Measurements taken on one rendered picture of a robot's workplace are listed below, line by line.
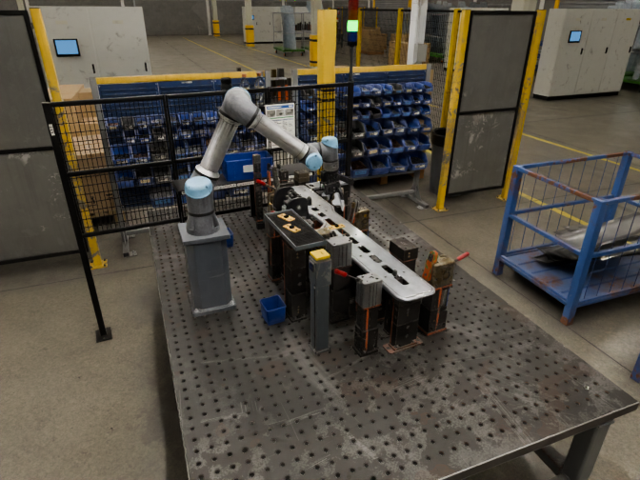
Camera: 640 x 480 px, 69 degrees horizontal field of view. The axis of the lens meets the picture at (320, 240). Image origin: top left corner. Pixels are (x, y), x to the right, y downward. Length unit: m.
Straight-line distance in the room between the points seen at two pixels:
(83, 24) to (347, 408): 7.79
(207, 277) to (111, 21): 6.93
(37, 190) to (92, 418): 1.98
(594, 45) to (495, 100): 8.44
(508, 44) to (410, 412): 4.19
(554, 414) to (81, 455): 2.19
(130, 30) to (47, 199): 4.99
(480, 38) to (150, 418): 4.27
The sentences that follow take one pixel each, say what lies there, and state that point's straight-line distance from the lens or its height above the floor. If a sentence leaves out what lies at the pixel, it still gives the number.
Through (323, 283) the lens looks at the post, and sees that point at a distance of 1.84.
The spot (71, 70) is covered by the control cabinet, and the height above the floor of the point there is 1.09.
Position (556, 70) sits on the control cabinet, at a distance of 12.98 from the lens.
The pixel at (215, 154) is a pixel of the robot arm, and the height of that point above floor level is 1.42.
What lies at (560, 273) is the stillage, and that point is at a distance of 4.10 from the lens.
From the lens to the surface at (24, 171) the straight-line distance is 4.22.
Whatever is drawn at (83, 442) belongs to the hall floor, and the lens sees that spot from 2.90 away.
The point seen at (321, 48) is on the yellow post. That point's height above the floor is 1.77.
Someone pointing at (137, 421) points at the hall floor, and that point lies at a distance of 2.89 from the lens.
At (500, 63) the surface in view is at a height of 1.51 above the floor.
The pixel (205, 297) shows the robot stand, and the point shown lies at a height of 0.79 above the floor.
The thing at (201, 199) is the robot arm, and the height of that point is 1.27.
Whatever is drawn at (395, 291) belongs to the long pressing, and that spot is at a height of 1.00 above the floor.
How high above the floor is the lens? 2.02
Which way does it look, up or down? 27 degrees down
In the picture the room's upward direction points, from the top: straight up
